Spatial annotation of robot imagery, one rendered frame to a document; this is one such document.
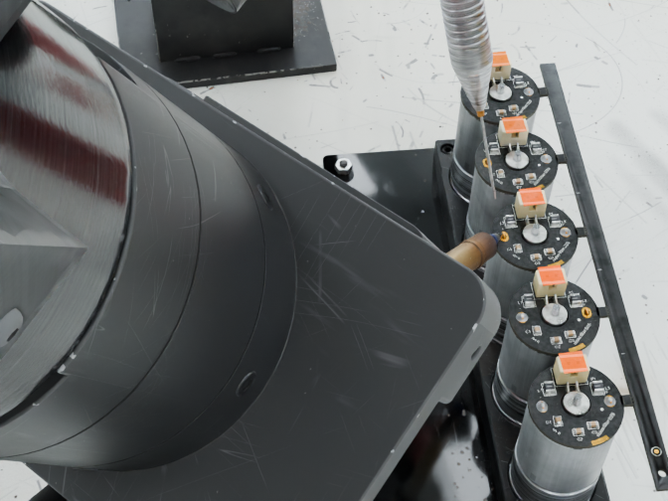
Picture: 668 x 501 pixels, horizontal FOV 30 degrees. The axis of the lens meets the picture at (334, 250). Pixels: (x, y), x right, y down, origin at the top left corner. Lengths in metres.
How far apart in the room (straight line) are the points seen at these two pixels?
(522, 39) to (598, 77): 0.03
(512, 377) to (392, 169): 0.11
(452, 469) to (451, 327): 0.19
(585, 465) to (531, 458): 0.02
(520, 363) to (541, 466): 0.03
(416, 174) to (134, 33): 0.13
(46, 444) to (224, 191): 0.04
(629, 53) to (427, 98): 0.08
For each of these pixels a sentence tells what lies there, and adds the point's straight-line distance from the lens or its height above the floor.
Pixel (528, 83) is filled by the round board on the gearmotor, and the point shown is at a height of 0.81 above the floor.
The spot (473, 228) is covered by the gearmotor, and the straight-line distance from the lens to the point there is 0.40.
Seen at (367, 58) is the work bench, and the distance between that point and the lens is 0.49.
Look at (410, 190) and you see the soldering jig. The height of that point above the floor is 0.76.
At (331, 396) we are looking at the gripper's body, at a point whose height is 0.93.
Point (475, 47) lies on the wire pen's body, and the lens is 0.32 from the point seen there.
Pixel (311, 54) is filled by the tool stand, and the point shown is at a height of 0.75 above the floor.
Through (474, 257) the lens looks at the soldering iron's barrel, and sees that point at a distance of 0.34.
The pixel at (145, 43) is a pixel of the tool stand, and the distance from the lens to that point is 0.50.
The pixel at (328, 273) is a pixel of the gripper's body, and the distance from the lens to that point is 0.19.
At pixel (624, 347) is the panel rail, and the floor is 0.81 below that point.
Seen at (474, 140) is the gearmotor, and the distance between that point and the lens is 0.40.
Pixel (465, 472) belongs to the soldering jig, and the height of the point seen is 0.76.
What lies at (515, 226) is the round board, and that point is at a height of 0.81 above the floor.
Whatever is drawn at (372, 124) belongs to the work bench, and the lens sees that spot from 0.47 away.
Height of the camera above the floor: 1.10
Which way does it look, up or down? 53 degrees down
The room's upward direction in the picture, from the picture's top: 1 degrees clockwise
